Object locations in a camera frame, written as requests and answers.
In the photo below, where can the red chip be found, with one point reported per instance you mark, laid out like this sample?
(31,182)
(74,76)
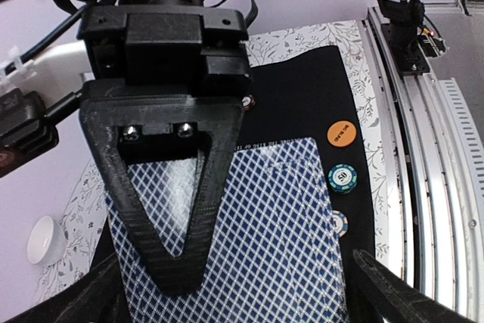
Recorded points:
(248,102)

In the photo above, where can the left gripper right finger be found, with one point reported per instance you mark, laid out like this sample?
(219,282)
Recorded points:
(392,298)

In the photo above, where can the black poker mat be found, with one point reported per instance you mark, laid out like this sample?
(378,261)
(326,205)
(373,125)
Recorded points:
(302,98)

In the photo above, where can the green chip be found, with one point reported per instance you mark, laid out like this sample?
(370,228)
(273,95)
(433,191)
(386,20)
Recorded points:
(342,178)

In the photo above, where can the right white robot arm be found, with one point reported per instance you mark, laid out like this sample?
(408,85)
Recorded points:
(43,86)

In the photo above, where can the orange big blind button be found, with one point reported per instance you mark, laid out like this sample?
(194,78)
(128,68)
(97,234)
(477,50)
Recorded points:
(342,134)

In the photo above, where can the white ceramic bowl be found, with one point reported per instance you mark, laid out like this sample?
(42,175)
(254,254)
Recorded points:
(47,242)

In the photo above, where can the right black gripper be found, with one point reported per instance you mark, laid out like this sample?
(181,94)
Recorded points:
(180,45)

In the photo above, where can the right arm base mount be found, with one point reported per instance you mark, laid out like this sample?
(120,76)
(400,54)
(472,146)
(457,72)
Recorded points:
(411,36)

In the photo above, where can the blue card deck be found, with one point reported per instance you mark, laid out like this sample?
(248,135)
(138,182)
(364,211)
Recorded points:
(275,255)

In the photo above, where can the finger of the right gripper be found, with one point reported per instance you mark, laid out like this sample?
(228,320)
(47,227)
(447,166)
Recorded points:
(162,187)

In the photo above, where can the white chip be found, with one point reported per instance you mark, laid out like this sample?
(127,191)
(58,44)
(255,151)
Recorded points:
(340,222)

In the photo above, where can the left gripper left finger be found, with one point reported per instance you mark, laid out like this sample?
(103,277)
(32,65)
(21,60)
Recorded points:
(97,297)

